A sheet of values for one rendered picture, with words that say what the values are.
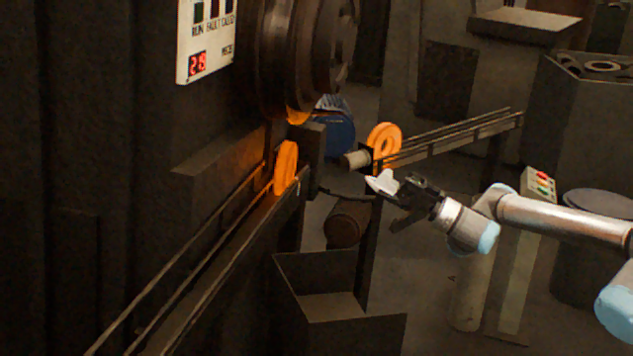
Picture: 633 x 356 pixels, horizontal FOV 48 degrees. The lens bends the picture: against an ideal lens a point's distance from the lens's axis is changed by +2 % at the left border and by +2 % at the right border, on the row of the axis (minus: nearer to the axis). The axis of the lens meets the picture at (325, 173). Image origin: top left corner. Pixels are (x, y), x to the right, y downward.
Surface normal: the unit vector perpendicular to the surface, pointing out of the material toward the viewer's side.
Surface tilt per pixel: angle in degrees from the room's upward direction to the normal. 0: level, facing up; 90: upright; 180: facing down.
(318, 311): 5
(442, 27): 90
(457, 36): 90
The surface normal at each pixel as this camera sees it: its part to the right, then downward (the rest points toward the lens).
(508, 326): -0.26, 0.33
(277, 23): -0.22, 0.08
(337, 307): 0.14, -0.89
